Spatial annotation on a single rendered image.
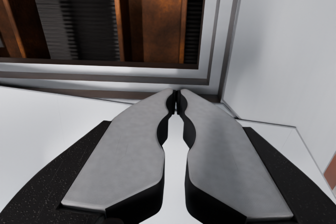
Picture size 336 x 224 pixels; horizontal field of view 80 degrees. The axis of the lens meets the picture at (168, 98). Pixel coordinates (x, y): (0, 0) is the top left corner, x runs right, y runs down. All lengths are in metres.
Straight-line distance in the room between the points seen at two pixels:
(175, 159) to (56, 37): 0.39
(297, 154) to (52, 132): 0.18
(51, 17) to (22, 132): 0.33
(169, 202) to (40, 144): 0.12
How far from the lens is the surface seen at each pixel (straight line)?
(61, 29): 0.48
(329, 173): 0.26
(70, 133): 0.17
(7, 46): 0.39
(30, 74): 0.18
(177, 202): 0.21
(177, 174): 0.18
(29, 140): 0.19
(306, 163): 0.19
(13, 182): 0.24
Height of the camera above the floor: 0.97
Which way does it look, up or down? 61 degrees down
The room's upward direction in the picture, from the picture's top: 175 degrees counter-clockwise
